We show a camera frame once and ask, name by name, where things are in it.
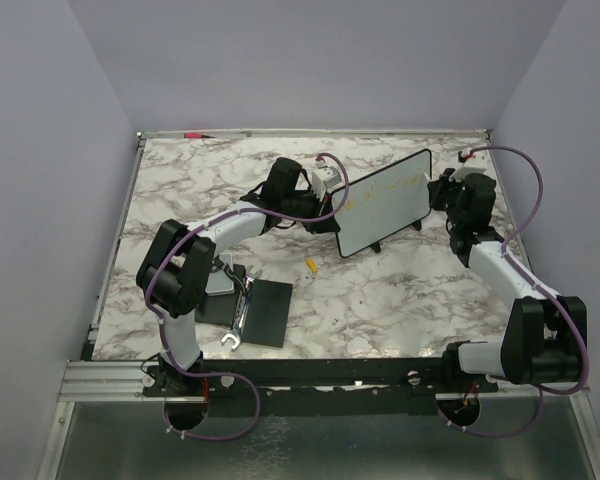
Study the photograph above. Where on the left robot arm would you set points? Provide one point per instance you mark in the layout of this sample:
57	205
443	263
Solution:
184	279

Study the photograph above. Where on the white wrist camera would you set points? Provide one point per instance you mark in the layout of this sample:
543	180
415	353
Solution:
324	179
469	163

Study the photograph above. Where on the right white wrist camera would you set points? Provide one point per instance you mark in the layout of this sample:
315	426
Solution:
469	163

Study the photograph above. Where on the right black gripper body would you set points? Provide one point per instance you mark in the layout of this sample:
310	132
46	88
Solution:
452	193

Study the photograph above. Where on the aluminium table frame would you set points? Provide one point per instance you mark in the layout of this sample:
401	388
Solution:
408	296

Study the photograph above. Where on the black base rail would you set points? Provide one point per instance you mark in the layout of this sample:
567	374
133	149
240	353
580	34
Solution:
279	387

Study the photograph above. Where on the yellow marker cap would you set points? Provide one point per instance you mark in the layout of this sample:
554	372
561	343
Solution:
312	266

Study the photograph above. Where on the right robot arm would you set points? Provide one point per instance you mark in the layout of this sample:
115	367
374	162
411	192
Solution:
545	336

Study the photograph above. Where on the black framed whiteboard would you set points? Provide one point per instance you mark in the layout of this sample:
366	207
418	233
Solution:
382	203

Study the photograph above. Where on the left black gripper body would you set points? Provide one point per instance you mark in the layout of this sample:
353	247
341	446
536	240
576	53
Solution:
309	205

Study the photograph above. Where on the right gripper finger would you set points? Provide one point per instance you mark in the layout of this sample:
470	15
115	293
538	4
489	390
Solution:
437	185
435	199

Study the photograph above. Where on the red marker on rail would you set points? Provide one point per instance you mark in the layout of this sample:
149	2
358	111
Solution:
197	135

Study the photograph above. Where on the silver wrench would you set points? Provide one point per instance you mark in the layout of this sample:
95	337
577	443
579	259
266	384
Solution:
235	333

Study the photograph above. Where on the black square mat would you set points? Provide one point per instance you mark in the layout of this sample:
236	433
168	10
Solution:
267	316

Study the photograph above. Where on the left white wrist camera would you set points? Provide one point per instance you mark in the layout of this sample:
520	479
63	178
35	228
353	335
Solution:
324	179

